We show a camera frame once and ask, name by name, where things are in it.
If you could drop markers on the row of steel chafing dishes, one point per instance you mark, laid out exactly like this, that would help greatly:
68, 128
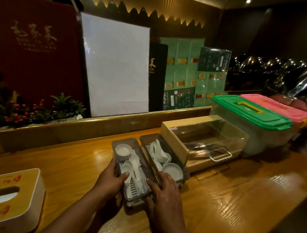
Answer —
251, 66

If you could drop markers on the black menu folder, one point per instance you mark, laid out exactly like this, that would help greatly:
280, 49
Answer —
156, 82

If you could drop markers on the green plant with red berries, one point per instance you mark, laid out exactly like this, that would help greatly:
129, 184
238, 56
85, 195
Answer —
64, 106

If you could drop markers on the person's left thumb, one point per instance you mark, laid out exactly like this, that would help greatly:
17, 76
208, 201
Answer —
122, 177

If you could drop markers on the clear container with green lid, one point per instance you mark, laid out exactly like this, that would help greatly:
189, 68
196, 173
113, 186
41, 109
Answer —
248, 109

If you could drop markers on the large steel chafing dish lid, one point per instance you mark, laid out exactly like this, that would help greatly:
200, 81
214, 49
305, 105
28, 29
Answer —
297, 81

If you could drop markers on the wooden box with clear lid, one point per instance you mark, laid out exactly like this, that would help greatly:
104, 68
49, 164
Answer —
174, 136

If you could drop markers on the person's left hand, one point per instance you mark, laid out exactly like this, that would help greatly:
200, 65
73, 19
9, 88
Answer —
107, 183

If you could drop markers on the white ceramic bowl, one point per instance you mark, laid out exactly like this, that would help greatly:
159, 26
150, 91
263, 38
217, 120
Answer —
173, 170

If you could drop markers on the short green menu card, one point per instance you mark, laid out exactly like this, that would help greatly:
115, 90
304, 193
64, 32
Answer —
213, 79

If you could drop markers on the tall green menu card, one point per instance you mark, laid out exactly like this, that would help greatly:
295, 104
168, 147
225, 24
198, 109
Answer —
181, 70

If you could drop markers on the metal tongs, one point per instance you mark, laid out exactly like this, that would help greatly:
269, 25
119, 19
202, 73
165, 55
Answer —
200, 149

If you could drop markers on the clear container with pink lid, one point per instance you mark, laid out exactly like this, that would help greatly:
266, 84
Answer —
279, 106

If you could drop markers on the person's right hand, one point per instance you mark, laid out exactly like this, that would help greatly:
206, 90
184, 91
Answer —
165, 203

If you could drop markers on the person's right thumb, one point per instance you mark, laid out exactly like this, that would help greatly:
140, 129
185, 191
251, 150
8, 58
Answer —
151, 187

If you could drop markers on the person's left forearm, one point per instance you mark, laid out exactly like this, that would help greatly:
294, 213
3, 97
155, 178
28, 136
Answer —
73, 215

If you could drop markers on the grey plastic cutlery tray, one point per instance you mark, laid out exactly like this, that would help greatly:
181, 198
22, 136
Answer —
147, 141
143, 171

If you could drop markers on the white ceramic spoon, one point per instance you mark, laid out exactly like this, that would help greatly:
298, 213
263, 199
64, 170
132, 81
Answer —
126, 170
135, 161

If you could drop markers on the small white sauce bowl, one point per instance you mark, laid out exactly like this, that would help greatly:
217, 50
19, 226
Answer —
123, 150

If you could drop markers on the stack of white soup spoons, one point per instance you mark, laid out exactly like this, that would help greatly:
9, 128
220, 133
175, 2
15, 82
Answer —
159, 151

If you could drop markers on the white tissue box wooden top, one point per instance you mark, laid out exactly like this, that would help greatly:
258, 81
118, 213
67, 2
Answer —
23, 206

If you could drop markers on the wooden ledge with gold trim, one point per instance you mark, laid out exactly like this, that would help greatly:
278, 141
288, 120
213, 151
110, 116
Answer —
91, 129

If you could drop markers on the white blank board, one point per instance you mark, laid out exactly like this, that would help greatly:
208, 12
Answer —
115, 66

